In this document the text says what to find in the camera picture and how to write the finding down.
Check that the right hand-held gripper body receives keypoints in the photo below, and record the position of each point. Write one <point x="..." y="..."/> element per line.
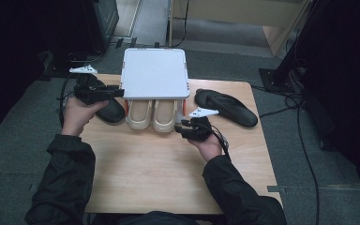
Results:
<point x="198" y="129"/>

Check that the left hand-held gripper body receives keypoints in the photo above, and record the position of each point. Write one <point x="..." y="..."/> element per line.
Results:
<point x="89" y="90"/>

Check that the black flip-flop slipper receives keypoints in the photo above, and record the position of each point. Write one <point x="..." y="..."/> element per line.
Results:
<point x="231" y="108"/>
<point x="112" y="111"/>

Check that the cream clog shoe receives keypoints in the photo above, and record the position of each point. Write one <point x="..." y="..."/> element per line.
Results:
<point x="139" y="115"/>
<point x="165" y="117"/>

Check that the white plastic shoe box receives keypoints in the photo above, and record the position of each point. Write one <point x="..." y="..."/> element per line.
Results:
<point x="154" y="73"/>

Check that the person's right hand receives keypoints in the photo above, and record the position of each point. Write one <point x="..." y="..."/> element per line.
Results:
<point x="211" y="146"/>

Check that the person's left hand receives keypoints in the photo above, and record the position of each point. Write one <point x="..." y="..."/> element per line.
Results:
<point x="76" y="115"/>

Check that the black stand base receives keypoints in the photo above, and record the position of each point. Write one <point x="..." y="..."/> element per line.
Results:
<point x="59" y="67"/>

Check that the dark cabinet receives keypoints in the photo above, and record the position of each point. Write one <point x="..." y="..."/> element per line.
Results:
<point x="104" y="22"/>

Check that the black metal stand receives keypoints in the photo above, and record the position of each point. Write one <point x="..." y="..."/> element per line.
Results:
<point x="278" y="78"/>

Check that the light wooden cabinet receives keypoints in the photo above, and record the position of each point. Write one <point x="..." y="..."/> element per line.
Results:
<point x="278" y="34"/>

